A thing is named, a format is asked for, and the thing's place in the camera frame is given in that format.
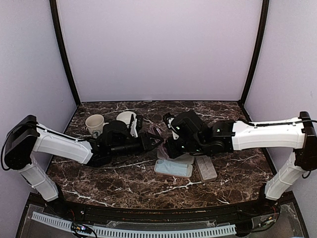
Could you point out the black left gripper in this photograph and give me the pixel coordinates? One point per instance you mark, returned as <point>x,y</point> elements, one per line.
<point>146,143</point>

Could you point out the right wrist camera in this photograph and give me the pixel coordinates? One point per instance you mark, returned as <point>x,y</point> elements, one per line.
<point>167,119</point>

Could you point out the beige ceramic mug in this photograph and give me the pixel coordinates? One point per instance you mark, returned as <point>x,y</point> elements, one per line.
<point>95,124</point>

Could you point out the black front table rail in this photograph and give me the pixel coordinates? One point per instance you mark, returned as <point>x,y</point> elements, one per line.
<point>91,213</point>

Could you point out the small circuit board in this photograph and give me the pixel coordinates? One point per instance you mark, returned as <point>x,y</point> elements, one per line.
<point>80,228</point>

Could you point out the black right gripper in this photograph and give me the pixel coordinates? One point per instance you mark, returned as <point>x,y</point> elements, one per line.
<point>173,153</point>

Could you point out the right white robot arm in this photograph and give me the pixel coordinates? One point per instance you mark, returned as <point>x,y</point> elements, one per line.
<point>191,135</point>

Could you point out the pink glasses case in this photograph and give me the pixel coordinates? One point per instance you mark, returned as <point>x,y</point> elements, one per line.
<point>184,159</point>

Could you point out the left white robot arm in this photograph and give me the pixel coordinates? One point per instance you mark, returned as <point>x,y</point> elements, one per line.
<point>117,139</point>

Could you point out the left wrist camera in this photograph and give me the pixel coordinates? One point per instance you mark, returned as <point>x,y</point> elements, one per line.
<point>135,125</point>

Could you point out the black frame post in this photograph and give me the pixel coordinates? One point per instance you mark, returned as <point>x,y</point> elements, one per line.
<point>256,52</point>
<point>63,53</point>

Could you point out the black frame left post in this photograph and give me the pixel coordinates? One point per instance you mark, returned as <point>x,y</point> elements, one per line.
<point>63,53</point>

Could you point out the white bowl dark exterior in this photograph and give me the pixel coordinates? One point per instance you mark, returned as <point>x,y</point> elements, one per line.
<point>126,116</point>

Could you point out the black frame right post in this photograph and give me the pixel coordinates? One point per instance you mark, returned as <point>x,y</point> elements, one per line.
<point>256,52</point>

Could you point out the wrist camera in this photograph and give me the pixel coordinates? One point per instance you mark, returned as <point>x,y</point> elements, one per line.
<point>135,125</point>
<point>167,119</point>

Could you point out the grey case teal lining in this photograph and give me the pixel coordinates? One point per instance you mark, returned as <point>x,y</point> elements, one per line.
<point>206,169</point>

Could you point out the white slotted cable duct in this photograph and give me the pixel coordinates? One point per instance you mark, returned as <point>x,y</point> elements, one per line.
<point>136,230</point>

